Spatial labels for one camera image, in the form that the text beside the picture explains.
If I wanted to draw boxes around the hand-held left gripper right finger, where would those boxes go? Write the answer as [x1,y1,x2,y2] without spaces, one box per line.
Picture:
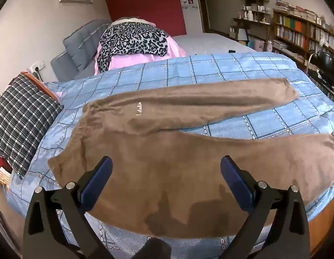
[220,156,310,259]

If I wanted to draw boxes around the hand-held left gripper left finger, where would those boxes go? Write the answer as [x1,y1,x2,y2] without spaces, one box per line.
[22,156,113,259]

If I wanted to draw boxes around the brown fleece pants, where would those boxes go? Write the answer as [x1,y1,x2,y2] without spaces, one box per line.
[47,78,334,235]

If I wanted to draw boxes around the black white checked pillow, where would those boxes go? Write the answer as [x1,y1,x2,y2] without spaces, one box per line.
[0,73,64,180]

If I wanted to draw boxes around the red cloth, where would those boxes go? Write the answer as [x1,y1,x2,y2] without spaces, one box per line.
[0,154,12,178]

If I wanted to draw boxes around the orange trimmed pad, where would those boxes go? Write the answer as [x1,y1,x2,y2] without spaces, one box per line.
[21,71,59,100]

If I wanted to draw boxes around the blue checked quilt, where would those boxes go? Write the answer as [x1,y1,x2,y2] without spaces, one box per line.
[5,52,334,259]

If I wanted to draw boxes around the grey padded cushion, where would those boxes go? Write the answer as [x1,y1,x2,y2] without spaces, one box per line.
[50,51,81,81]

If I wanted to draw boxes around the pink blanket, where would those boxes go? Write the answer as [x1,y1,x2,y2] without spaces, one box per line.
[94,36,187,75]

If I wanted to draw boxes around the grey pillow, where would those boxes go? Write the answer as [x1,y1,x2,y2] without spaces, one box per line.
[63,19,112,69]

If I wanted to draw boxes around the leopard print cloth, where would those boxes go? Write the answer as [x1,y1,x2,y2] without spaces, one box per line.
[97,22,169,73]

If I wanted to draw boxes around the white table lamp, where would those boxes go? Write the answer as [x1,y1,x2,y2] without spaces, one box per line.
[237,28,248,46]

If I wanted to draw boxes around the wooden bookshelf with books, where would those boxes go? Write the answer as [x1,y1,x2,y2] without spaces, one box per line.
[272,8,334,103]

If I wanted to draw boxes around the stack of books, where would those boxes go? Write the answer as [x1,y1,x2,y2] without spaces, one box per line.
[276,1,318,19]

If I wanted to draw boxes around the wooden bed frame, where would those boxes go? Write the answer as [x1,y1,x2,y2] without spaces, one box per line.
[307,202,334,254]

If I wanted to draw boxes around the wooden wall shelf with bottles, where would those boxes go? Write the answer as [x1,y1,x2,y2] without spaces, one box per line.
[233,0,272,52]

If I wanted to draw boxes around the red wall panel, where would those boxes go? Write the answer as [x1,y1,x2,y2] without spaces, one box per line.
[105,0,187,37]

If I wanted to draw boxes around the dark wooden door frame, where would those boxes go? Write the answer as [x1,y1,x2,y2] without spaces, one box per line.
[196,0,211,33]

